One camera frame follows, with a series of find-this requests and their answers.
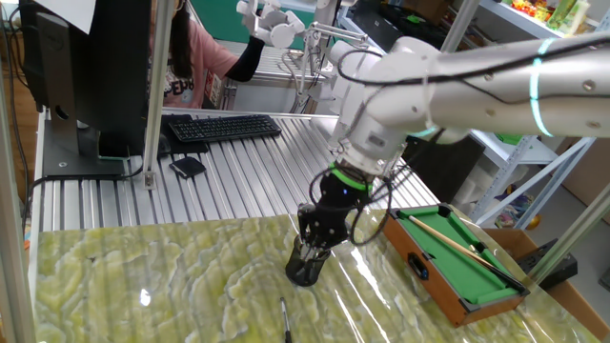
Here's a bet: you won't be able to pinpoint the black mesh pen holder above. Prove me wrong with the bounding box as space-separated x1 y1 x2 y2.
284 235 333 288

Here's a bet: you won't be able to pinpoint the person in pink shirt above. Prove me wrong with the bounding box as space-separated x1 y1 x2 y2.
164 0 242 110

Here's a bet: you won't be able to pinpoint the brown cardboard box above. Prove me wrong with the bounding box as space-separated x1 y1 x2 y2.
483 227 610 342

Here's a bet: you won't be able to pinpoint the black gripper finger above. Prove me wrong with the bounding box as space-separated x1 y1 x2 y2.
297 203 322 251
317 223 350 252

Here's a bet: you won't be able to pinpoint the colourful toy pile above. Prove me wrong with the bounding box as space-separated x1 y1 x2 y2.
495 185 542 231

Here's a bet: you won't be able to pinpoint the white metal shelf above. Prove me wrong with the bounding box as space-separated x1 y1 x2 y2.
428 0 610 230

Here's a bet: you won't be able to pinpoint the white teleoperation handle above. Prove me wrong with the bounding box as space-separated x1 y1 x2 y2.
236 0 306 49

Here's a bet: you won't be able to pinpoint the white paper note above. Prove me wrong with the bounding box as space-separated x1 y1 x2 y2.
32 0 96 35

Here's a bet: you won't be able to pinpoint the black monitor cable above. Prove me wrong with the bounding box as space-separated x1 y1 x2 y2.
21 164 145 231

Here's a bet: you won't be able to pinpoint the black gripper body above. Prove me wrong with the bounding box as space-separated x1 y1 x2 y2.
314 172 372 226

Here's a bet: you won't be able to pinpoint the black sleeved forearm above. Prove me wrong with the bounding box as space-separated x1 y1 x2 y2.
224 35 266 83

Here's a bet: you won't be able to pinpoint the red yellow snack packs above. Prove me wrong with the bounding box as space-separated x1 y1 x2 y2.
512 0 549 23

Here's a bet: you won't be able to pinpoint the green marble pattern mat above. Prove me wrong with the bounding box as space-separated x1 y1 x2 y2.
31 208 601 343

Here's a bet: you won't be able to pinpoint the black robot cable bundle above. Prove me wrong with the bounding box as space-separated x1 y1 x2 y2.
308 37 610 248

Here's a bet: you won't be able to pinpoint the black computer monitor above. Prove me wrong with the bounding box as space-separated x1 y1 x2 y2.
17 0 153 180

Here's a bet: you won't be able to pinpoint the wooden cue stick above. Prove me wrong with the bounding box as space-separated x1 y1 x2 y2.
407 214 528 292

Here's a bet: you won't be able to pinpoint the silver articulated stand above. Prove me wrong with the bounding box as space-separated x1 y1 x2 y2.
284 17 369 113

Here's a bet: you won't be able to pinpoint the aluminium frame post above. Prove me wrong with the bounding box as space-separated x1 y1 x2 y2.
141 0 175 191
440 0 481 54
0 71 37 343
526 183 610 287

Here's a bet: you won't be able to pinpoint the black storage case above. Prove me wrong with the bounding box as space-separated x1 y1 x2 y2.
351 7 407 45

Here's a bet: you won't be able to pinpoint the clear gel pen black grip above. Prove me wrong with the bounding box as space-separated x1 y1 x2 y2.
278 296 294 343

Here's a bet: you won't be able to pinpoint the black wallet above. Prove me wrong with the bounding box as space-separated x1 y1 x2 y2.
169 155 208 180

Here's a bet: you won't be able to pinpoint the black mouse pad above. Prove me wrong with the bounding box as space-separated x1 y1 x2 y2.
159 113 211 156

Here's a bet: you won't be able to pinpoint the white red carton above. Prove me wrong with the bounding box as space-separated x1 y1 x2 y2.
204 70 226 109

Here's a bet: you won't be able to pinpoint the black plastic stand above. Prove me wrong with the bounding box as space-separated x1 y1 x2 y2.
517 237 579 291

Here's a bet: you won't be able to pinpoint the black keyboard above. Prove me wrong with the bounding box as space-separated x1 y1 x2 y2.
168 113 283 144

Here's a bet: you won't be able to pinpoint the mini pool table toy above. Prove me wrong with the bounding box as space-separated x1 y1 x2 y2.
378 203 531 328

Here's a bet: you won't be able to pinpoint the pale drink bottle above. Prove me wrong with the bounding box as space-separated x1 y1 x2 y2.
559 0 592 35

